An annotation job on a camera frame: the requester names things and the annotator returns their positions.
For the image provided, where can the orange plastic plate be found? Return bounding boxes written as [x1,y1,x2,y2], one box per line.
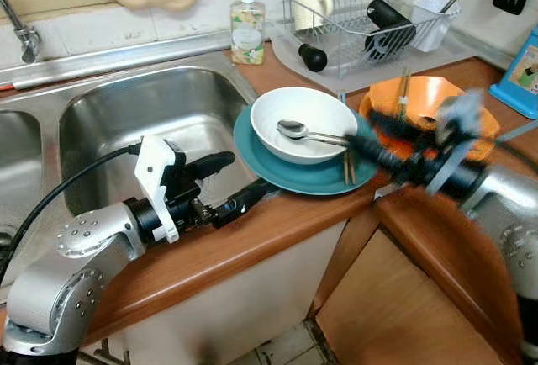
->
[467,134,498,164]

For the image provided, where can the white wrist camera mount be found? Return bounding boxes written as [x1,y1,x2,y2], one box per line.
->
[425,92,484,193]
[134,135,182,244]

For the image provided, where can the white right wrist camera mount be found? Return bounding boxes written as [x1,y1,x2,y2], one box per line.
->
[425,92,484,193]

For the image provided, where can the soap pump bottle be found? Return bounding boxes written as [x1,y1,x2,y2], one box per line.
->
[230,0,266,66]

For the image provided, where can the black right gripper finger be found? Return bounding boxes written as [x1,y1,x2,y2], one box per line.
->
[346,132,392,172]
[363,111,421,143]

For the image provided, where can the metal spoon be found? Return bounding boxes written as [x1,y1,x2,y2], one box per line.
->
[277,119,354,147]

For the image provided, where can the grey drain tray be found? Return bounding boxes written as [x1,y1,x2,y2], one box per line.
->
[267,20,505,97]

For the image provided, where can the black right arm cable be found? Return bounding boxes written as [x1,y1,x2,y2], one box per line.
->
[483,134,538,172]

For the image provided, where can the metal cabinet handle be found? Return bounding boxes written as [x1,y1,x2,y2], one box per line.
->
[80,340,140,365]

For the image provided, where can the orange plastic bowl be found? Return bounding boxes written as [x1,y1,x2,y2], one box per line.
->
[359,76,498,164]

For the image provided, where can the chrome faucet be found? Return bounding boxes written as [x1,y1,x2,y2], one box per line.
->
[0,0,41,65]

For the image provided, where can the plain wooden chopsticks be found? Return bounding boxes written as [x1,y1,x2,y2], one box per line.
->
[342,151,358,185]

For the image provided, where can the white plastic utensil cup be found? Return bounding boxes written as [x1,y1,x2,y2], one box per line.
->
[410,0,455,53]

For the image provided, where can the cream ceramic mug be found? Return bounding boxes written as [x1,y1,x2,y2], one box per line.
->
[293,0,334,32]

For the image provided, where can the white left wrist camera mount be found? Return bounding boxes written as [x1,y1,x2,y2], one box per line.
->
[134,135,182,244]

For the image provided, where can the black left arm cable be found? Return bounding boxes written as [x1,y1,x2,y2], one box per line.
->
[0,145,142,286]

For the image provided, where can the brown wooden cabinet door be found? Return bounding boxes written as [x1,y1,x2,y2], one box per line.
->
[315,205,505,365]

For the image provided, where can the teal plate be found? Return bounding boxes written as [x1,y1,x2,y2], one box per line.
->
[233,100,379,196]

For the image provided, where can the black tumbler bottle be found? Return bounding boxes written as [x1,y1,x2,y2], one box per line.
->
[364,0,417,61]

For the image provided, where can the stainless steel sink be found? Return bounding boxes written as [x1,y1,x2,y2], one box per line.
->
[0,30,261,299]

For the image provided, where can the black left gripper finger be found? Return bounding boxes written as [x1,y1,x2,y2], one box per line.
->
[183,151,236,179]
[212,182,268,228]

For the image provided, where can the wire dish rack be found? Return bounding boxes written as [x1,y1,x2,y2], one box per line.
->
[277,0,462,78]

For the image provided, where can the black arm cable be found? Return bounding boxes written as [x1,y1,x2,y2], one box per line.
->
[483,134,538,172]
[0,145,142,286]

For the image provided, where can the white cabinet front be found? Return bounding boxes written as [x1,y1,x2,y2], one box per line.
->
[80,218,350,365]

